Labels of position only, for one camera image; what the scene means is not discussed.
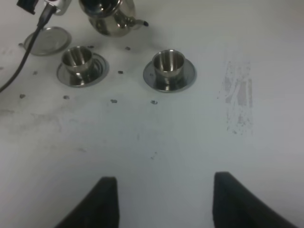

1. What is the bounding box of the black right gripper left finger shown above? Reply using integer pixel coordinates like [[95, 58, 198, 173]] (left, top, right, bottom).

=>
[[56, 177, 120, 228]]

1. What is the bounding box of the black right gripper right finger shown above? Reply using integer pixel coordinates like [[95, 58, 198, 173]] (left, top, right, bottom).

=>
[[212, 172, 295, 228]]

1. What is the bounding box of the stainless steel teapot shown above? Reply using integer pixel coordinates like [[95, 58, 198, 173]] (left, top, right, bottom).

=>
[[79, 0, 149, 38]]

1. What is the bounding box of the steel saucer right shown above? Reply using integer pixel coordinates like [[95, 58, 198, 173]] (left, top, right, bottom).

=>
[[143, 59, 197, 93]]

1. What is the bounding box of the steel saucer left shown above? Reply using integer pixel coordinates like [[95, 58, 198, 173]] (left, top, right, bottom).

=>
[[57, 53, 109, 88]]

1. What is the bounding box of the steel teacup left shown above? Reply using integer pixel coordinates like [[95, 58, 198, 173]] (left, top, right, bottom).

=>
[[61, 46, 93, 74]]

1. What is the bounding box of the steel teacup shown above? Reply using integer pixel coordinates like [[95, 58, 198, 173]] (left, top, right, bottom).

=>
[[61, 46, 93, 74], [152, 49, 186, 78]]

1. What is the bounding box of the steel teacup right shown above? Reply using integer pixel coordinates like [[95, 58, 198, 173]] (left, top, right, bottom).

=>
[[152, 49, 186, 78]]

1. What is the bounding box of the black camera cable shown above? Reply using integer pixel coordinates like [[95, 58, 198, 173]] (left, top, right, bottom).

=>
[[0, 3, 57, 93]]

